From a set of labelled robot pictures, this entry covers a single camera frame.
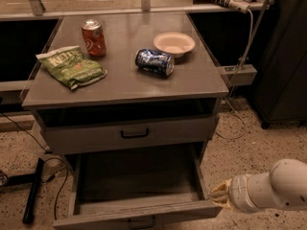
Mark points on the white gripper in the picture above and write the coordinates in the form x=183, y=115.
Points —
x=239, y=192

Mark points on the grey drawer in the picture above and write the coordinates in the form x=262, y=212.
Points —
x=137, y=189
x=129, y=134

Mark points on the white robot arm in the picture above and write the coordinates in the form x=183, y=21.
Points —
x=283, y=187

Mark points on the grey drawer cabinet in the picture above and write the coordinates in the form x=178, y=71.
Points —
x=127, y=93

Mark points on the grey top drawer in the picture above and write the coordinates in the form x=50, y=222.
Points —
x=129, y=134

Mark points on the dark cabinet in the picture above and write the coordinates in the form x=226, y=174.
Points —
x=279, y=93

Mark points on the grey mounting box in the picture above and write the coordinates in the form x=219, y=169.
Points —
x=233, y=77

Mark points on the blue soda can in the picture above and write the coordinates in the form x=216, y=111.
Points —
x=155, y=61

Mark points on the white paper bowl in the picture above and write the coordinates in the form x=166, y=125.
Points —
x=176, y=44

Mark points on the black floor stand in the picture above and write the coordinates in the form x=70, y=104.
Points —
x=30, y=178

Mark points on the green chip bag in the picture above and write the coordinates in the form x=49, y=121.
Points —
x=68, y=66

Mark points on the orange soda can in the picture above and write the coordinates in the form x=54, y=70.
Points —
x=93, y=37

